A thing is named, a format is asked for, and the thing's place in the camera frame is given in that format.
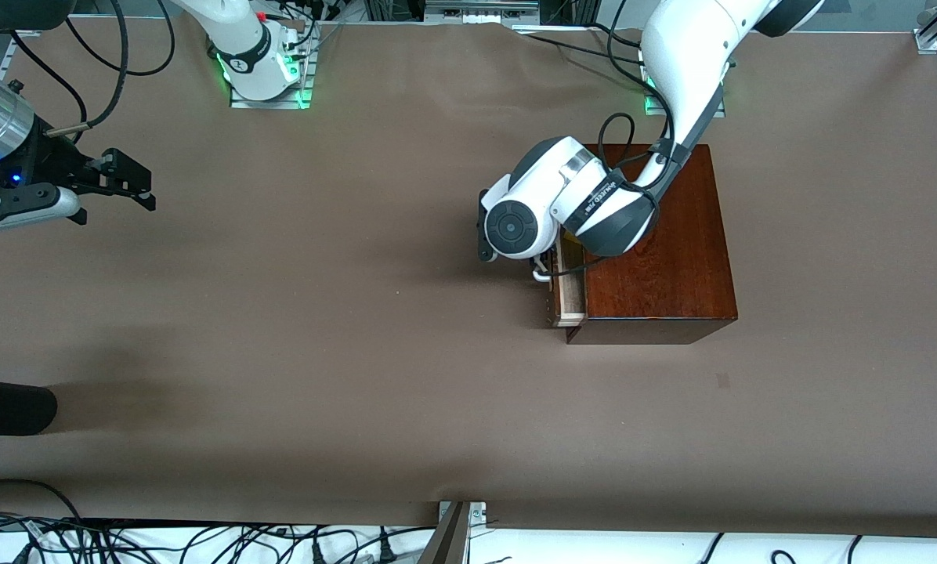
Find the black ribbed cylinder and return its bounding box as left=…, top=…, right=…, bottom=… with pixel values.
left=0, top=378, right=58, bottom=436

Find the black base cable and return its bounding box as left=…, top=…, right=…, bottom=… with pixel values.
left=586, top=22, right=646, bottom=51
left=525, top=33, right=651, bottom=67

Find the dark brown wooden cabinet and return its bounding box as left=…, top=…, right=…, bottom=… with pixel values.
left=566, top=143, right=738, bottom=345

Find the wooden drawer with white handle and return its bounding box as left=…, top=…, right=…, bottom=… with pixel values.
left=533, top=235, right=588, bottom=328

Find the metal corner bracket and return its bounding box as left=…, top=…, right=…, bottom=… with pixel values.
left=437, top=501, right=487, bottom=524

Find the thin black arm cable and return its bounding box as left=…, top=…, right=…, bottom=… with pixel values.
left=10, top=30, right=90, bottom=126

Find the grey aluminium profile bar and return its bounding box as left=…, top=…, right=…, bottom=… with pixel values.
left=418, top=501, right=471, bottom=564

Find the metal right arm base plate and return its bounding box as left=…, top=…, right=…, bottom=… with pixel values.
left=228, top=22, right=314, bottom=110

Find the black arched floor cable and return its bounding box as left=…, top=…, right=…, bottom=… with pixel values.
left=0, top=479, right=84, bottom=524

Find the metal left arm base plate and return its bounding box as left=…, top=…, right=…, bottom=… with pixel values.
left=645, top=74, right=726, bottom=118

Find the silver equipment rail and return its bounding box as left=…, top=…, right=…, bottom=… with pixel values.
left=425, top=0, right=540, bottom=23

